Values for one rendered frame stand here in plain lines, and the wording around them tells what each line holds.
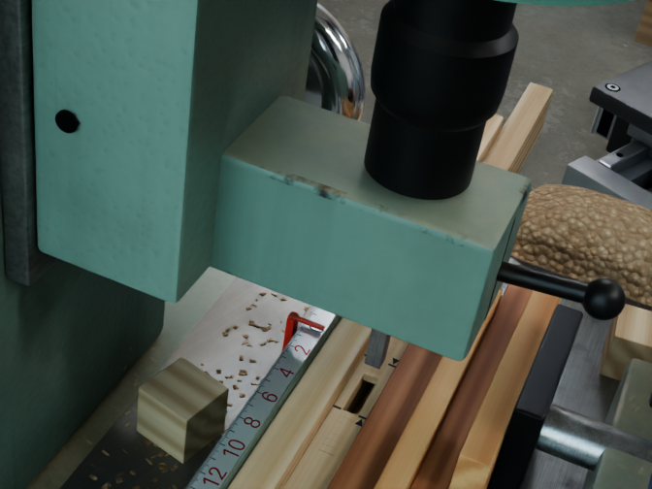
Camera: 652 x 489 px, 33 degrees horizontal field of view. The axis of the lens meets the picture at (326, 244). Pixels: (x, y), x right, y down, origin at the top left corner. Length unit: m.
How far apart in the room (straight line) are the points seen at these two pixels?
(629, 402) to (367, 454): 0.14
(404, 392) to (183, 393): 0.18
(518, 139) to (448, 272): 0.35
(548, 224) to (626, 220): 0.05
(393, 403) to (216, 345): 0.26
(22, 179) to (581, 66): 2.72
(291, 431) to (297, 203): 0.12
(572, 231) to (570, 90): 2.27
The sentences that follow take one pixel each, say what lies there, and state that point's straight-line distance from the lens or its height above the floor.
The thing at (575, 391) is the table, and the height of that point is 0.90.
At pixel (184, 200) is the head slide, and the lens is 0.50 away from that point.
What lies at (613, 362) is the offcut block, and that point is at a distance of 0.71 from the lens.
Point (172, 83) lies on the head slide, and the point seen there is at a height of 1.12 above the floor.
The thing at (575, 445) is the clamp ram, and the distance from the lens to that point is 0.58.
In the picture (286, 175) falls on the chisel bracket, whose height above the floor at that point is 1.07.
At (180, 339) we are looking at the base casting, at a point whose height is 0.80.
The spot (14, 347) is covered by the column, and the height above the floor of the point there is 0.93.
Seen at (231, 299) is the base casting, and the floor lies 0.80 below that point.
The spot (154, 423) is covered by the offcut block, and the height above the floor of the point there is 0.82.
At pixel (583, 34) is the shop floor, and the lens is 3.38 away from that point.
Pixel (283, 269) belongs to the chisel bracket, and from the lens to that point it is 0.54.
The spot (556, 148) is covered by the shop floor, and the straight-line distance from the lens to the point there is 2.76.
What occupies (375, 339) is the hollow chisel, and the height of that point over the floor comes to 0.97.
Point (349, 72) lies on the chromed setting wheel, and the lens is 0.65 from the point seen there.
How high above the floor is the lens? 1.35
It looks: 37 degrees down
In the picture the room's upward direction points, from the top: 10 degrees clockwise
